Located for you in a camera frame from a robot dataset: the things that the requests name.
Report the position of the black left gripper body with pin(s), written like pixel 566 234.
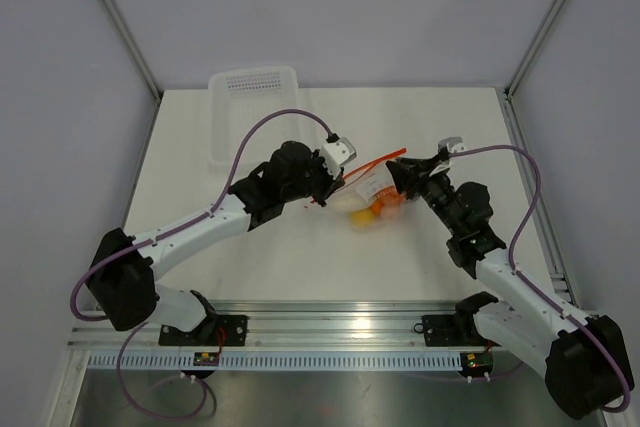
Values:
pixel 316 183

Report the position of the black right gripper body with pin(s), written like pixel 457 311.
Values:
pixel 438 193

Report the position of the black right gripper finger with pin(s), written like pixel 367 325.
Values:
pixel 406 175
pixel 424 167

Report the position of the clear zip top bag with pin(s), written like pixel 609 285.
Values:
pixel 367 181

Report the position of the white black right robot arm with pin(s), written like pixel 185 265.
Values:
pixel 582 359

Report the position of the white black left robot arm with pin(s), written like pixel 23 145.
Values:
pixel 127 269

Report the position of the fake orange pumpkin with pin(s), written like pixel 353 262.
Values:
pixel 387 204

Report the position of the fake yellow lemon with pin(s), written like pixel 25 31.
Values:
pixel 362 219

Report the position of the fake white radish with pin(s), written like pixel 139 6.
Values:
pixel 347 204

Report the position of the white plastic perforated basket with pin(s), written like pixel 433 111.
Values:
pixel 238 100

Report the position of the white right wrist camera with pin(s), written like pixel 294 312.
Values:
pixel 452 145

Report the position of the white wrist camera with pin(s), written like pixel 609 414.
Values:
pixel 337 154
pixel 452 145

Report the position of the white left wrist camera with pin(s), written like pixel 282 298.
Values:
pixel 337 154

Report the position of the aluminium frame post right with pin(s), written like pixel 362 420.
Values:
pixel 534 48

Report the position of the aluminium frame post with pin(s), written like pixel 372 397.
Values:
pixel 115 16
pixel 534 48

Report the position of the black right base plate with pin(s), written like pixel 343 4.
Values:
pixel 446 330

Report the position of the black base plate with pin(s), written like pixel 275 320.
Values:
pixel 225 330
pixel 446 330

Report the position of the aluminium mounting rail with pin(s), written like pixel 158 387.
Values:
pixel 334 326

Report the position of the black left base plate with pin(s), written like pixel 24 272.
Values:
pixel 225 330

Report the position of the white slotted cable duct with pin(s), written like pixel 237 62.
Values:
pixel 439 361

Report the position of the aluminium frame post left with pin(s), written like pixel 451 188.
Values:
pixel 115 16

